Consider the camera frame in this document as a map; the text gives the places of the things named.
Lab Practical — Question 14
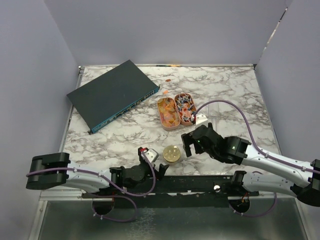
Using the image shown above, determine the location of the pink tray of popsicle candies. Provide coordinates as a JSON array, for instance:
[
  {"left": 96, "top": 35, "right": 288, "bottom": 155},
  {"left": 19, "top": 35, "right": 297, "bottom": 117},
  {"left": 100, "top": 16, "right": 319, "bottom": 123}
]
[{"left": 156, "top": 97, "right": 181, "bottom": 131}]

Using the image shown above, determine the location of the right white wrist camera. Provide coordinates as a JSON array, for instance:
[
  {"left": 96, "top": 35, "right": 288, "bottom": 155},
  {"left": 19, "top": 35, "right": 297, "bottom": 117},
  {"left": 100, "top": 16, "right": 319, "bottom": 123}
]
[{"left": 193, "top": 113, "right": 208, "bottom": 127}]

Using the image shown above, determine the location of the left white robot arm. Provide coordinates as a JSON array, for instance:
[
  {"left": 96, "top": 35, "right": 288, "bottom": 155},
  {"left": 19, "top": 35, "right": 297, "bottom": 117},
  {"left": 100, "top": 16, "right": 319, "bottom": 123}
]
[{"left": 26, "top": 147, "right": 169, "bottom": 198}]

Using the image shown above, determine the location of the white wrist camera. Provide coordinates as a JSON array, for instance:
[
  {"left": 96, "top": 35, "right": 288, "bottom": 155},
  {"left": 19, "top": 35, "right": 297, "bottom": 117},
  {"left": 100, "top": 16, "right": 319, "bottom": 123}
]
[
  {"left": 193, "top": 113, "right": 208, "bottom": 127},
  {"left": 143, "top": 148, "right": 159, "bottom": 163}
]

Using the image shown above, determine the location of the dark blue network switch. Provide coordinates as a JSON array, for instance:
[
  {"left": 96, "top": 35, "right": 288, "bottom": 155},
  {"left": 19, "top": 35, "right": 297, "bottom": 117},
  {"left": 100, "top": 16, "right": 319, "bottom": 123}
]
[{"left": 67, "top": 60, "right": 160, "bottom": 135}]

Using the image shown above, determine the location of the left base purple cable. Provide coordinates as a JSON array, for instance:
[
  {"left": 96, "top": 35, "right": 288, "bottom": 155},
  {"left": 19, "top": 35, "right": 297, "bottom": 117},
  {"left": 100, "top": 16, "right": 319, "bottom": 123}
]
[{"left": 92, "top": 194, "right": 138, "bottom": 222}]

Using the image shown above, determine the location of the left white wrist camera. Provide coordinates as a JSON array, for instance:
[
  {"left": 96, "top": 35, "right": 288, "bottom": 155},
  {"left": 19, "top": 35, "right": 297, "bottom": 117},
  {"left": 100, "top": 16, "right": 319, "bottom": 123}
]
[{"left": 143, "top": 148, "right": 159, "bottom": 163}]

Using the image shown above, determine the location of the pink tray of lollipops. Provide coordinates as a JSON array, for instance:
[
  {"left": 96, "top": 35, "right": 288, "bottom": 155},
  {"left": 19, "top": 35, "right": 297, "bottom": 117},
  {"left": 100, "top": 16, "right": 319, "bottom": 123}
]
[{"left": 174, "top": 93, "right": 197, "bottom": 126}]

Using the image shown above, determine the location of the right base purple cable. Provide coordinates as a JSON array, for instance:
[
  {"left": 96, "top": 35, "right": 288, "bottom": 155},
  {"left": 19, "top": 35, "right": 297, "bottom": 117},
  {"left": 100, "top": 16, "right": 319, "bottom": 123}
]
[{"left": 228, "top": 192, "right": 278, "bottom": 218}]

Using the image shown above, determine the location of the gold jar lid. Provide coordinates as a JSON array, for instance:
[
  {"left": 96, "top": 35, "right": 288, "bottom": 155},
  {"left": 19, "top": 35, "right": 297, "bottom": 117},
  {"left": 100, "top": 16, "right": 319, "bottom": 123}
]
[{"left": 162, "top": 145, "right": 181, "bottom": 162}]

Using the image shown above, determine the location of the clear plastic jar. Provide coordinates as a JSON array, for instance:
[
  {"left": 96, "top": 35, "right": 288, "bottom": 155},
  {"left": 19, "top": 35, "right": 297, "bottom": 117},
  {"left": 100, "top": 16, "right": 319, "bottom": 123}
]
[{"left": 164, "top": 160, "right": 180, "bottom": 166}]

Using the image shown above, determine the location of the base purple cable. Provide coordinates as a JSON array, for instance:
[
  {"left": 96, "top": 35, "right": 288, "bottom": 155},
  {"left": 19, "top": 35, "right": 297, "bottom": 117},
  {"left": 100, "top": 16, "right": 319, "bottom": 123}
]
[
  {"left": 92, "top": 194, "right": 138, "bottom": 222},
  {"left": 228, "top": 192, "right": 278, "bottom": 218}
]

